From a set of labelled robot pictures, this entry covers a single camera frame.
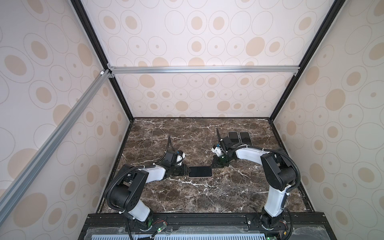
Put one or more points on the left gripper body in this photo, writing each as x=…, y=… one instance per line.
x=176, y=171

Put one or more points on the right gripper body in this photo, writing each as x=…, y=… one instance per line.
x=221, y=161

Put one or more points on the silver phone dark screen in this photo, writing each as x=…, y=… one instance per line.
x=234, y=137

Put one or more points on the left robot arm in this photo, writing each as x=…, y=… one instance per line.
x=123, y=194

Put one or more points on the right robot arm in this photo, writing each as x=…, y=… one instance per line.
x=281, y=172

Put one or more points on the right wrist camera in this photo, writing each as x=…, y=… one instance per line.
x=217, y=151

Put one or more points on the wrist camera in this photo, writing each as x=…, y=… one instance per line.
x=180, y=157
x=217, y=151

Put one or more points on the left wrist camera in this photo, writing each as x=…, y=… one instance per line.
x=180, y=157

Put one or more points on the horizontal aluminium rail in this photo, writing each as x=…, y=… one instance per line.
x=210, y=70

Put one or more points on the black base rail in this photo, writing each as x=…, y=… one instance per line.
x=208, y=226

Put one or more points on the diagonal aluminium rail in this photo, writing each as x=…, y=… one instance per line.
x=20, y=185

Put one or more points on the black corner frame post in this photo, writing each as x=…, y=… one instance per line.
x=96, y=44

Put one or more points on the right black corner post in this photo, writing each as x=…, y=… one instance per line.
x=319, y=36

